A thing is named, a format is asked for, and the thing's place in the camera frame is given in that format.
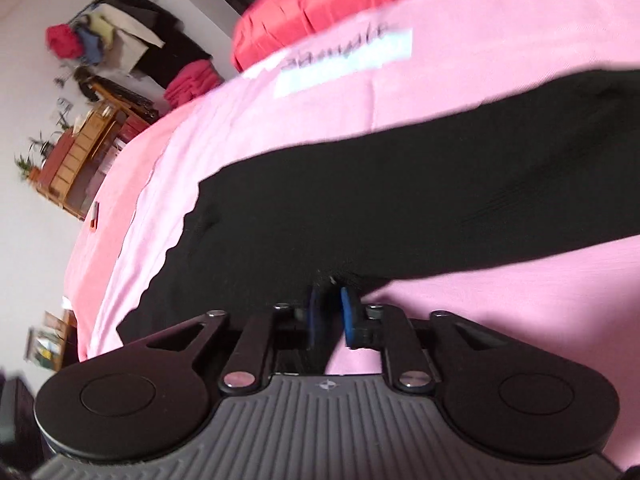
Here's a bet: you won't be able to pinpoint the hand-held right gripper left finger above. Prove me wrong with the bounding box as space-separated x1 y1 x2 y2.
145 285 329 395

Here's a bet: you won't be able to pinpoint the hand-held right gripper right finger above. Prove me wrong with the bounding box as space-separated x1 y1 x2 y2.
340 286 508 395

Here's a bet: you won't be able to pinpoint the pink printed blanket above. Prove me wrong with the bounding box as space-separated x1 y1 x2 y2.
64 0 640 377

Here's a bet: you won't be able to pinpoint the wooden shelf unit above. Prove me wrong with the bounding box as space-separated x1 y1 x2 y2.
35 100 161 221

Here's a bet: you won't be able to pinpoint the folded red cloth stack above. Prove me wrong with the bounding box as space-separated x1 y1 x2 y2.
164 59 225 109

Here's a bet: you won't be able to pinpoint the potted green plant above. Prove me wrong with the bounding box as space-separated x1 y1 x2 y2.
15 130 56 184

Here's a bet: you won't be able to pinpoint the colourful picture board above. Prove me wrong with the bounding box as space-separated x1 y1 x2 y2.
25 310 77 372

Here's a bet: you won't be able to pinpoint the clothes hanging on rack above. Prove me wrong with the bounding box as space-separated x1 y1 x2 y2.
46 0 212 90

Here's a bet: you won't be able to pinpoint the red and blue pillow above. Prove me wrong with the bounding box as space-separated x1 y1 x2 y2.
231 0 447 73

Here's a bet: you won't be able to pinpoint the black pants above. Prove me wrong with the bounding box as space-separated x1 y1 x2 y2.
116 67 640 356

